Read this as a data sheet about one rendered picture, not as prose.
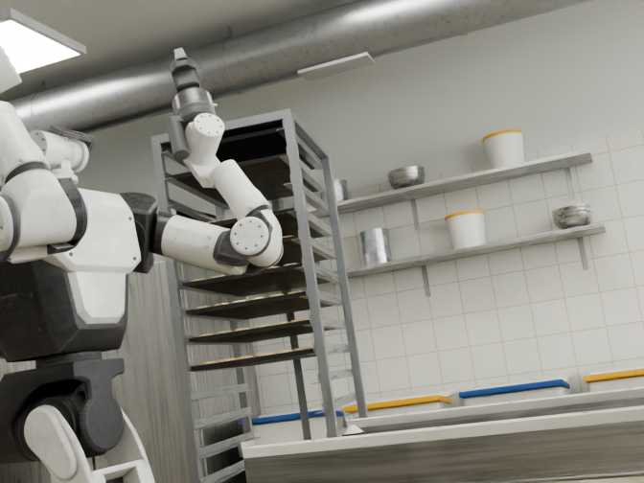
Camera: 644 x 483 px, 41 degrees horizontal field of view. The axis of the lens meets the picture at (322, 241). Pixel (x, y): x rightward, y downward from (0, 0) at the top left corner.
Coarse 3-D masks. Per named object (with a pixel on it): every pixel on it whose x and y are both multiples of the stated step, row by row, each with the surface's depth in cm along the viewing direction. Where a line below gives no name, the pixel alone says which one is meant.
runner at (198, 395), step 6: (240, 384) 322; (246, 384) 330; (198, 390) 278; (204, 390) 283; (210, 390) 288; (216, 390) 294; (222, 390) 301; (228, 390) 307; (234, 390) 314; (240, 390) 321; (246, 390) 328; (192, 396) 271; (198, 396) 277; (204, 396) 282; (210, 396) 287; (216, 396) 286
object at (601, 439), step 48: (384, 432) 101; (432, 432) 96; (480, 432) 93; (528, 432) 91; (576, 432) 88; (624, 432) 86; (288, 480) 104; (336, 480) 101; (384, 480) 98; (432, 480) 96; (480, 480) 93
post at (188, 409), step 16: (160, 144) 282; (160, 160) 281; (160, 176) 280; (160, 192) 280; (160, 208) 279; (176, 272) 277; (176, 288) 275; (176, 304) 274; (176, 320) 273; (176, 336) 273; (176, 352) 272; (192, 416) 269; (192, 432) 268; (192, 448) 267; (192, 464) 267; (192, 480) 266
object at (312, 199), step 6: (288, 186) 275; (306, 192) 292; (306, 198) 298; (312, 198) 302; (318, 198) 313; (312, 204) 310; (318, 204) 312; (324, 204) 323; (318, 210) 323; (324, 210) 325
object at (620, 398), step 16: (528, 400) 121; (544, 400) 119; (560, 400) 118; (576, 400) 117; (592, 400) 116; (608, 400) 115; (624, 400) 114; (640, 400) 113; (352, 416) 135; (384, 416) 131; (400, 416) 129; (416, 416) 128; (432, 416) 126; (448, 416) 125; (464, 416) 124; (480, 416) 123; (496, 416) 122; (512, 416) 121; (528, 416) 120; (368, 432) 131
